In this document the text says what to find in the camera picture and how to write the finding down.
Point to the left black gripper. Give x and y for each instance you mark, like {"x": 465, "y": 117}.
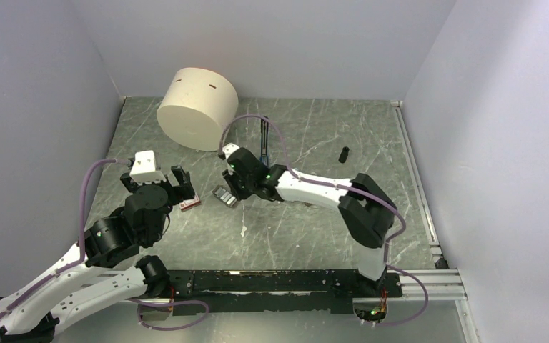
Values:
{"x": 186, "y": 187}

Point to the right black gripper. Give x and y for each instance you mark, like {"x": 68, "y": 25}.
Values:
{"x": 240, "y": 195}

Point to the staple box tray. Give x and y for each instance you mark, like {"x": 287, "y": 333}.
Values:
{"x": 225, "y": 196}

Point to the red white staple box sleeve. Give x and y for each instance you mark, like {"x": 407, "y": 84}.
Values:
{"x": 190, "y": 203}

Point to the blue stapler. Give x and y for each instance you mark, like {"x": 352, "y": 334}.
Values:
{"x": 264, "y": 131}

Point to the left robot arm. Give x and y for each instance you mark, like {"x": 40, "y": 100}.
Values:
{"x": 86, "y": 279}

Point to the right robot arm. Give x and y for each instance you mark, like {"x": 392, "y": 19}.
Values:
{"x": 364, "y": 207}

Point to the cream cylindrical container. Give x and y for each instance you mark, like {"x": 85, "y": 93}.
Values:
{"x": 197, "y": 107}

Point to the small black cylinder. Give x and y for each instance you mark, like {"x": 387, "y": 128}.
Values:
{"x": 344, "y": 155}

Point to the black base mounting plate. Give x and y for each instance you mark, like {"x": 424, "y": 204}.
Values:
{"x": 332, "y": 290}

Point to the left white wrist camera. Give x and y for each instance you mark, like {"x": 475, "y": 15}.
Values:
{"x": 146, "y": 168}

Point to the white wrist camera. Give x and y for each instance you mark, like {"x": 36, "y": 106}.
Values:
{"x": 228, "y": 150}
{"x": 146, "y": 168}

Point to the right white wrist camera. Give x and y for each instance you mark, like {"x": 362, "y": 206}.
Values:
{"x": 228, "y": 150}

